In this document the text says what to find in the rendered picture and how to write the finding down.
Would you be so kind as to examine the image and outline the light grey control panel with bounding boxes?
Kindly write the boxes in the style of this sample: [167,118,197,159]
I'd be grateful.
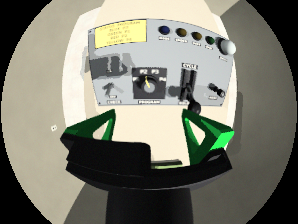
[88,18,236,114]

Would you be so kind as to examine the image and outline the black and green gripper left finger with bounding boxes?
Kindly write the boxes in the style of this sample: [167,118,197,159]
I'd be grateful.
[64,109,116,140]

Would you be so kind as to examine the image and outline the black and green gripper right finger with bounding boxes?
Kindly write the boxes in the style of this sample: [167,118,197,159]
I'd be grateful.
[181,108,234,165]

